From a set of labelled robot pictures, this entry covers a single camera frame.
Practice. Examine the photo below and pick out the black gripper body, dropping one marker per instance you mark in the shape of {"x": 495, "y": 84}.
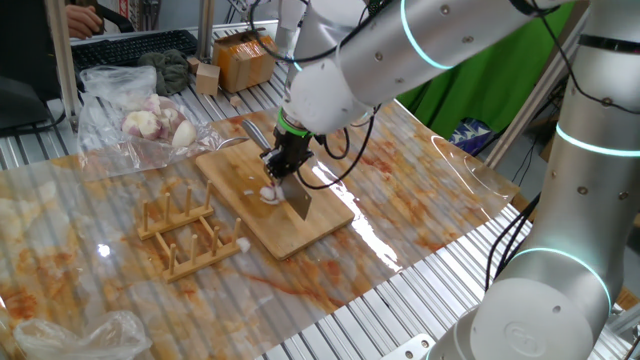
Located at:
{"x": 292, "y": 145}

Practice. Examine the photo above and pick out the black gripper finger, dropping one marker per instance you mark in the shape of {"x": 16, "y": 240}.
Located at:
{"x": 299, "y": 166}
{"x": 271, "y": 165}

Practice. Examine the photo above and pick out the red onion wedge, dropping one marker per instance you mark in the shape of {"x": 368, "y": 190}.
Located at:
{"x": 270, "y": 194}

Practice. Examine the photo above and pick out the steel cleaver knife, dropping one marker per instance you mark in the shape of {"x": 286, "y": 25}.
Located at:
{"x": 300, "y": 202}

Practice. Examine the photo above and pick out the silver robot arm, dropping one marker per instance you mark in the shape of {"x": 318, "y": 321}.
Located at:
{"x": 550, "y": 310}

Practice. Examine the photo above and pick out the clear bag of onions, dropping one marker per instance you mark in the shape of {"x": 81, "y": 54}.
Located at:
{"x": 110, "y": 85}

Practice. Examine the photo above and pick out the person's bare hand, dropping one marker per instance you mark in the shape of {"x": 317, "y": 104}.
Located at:
{"x": 82, "y": 21}

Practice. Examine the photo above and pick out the chopped onion piece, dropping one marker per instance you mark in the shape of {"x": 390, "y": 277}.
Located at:
{"x": 243, "y": 244}
{"x": 248, "y": 192}

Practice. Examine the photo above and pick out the bamboo cutting board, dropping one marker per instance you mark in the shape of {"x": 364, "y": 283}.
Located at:
{"x": 320, "y": 225}

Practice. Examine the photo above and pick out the tiny wooden block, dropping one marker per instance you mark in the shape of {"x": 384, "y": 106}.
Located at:
{"x": 236, "y": 101}

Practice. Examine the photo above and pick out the white onion half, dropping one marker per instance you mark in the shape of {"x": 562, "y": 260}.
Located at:
{"x": 184, "y": 135}

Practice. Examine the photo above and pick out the taped cardboard box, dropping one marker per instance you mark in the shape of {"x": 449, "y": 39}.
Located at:
{"x": 242, "y": 60}

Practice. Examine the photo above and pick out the wooden cube block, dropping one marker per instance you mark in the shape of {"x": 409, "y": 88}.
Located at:
{"x": 207, "y": 79}

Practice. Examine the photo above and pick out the pink peeled onion piece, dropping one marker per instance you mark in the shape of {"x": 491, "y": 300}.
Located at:
{"x": 172, "y": 117}
{"x": 152, "y": 104}

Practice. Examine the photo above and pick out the wooden peg dish rack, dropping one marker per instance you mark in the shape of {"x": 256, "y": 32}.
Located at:
{"x": 200, "y": 265}

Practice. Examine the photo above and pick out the white plastic stand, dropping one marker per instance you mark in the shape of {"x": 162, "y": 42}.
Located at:
{"x": 289, "y": 20}

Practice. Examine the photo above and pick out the clear plastic table sheet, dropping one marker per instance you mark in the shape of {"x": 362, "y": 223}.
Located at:
{"x": 425, "y": 175}

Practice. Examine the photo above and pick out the small wooden block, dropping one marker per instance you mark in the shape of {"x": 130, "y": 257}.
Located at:
{"x": 193, "y": 65}

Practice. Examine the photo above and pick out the large peeled onion chunk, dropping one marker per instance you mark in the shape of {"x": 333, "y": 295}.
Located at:
{"x": 142, "y": 125}

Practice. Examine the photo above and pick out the dark green cloth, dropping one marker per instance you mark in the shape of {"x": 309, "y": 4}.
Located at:
{"x": 167, "y": 72}

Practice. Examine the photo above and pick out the blue white patterned bag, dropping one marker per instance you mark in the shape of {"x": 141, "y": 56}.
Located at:
{"x": 470, "y": 136}

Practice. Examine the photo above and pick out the black keyboard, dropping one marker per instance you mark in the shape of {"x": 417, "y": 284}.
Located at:
{"x": 130, "y": 50}

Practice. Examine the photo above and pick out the green backdrop cloth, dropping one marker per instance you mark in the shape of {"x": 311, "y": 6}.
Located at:
{"x": 480, "y": 90}

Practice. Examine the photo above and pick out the black chair armrest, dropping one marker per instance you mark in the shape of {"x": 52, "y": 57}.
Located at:
{"x": 120, "y": 21}

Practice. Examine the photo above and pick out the black rounded desk object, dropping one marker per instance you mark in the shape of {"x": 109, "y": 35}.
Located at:
{"x": 20, "y": 102}

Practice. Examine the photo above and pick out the crumpled clear plastic bag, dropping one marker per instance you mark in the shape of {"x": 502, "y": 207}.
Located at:
{"x": 75, "y": 340}

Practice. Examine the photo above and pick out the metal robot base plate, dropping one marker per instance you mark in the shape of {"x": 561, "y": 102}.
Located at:
{"x": 407, "y": 350}

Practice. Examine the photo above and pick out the slanted aluminium frame post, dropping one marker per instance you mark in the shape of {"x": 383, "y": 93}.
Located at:
{"x": 530, "y": 107}

